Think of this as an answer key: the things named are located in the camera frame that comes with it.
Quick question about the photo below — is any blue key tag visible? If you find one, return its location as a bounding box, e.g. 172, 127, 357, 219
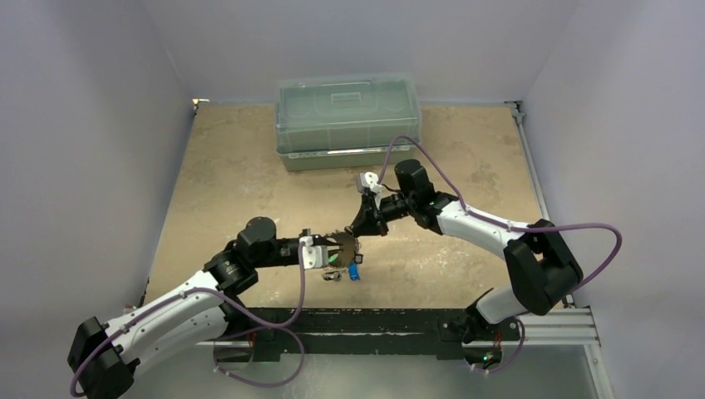
348, 263, 360, 281

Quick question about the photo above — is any silver key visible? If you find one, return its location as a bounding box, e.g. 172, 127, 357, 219
322, 271, 342, 282

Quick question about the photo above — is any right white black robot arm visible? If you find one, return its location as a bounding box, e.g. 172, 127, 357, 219
346, 159, 584, 342

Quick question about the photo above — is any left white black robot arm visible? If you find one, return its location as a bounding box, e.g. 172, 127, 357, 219
67, 217, 328, 398

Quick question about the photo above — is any clear plastic storage box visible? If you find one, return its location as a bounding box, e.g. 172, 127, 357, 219
275, 72, 422, 172

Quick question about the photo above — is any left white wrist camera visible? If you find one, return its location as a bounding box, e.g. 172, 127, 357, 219
298, 229, 329, 270

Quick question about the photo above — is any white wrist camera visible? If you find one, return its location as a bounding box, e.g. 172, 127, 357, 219
298, 229, 329, 270
355, 171, 383, 207

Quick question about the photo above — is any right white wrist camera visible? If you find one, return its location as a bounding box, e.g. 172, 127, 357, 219
355, 171, 383, 207

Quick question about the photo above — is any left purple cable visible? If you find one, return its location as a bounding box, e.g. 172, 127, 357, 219
69, 242, 308, 399

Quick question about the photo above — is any purple cable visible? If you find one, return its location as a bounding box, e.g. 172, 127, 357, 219
377, 135, 624, 376
69, 242, 308, 399

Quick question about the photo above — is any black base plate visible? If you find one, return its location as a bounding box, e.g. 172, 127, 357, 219
195, 307, 522, 362

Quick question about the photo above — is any right side aluminium rail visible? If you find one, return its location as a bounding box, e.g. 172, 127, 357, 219
504, 101, 583, 315

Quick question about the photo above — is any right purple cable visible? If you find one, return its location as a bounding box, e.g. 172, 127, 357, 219
377, 135, 624, 376

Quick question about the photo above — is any aluminium frame rail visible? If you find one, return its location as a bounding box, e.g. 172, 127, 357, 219
97, 307, 616, 399

